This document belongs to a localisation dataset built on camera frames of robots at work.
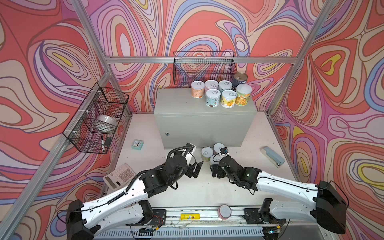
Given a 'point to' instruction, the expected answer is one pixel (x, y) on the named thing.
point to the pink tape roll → (224, 212)
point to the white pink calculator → (119, 176)
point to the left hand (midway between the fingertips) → (197, 157)
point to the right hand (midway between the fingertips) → (218, 168)
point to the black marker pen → (103, 144)
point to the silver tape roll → (106, 124)
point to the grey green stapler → (277, 161)
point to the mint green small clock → (137, 144)
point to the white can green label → (207, 152)
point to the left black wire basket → (93, 124)
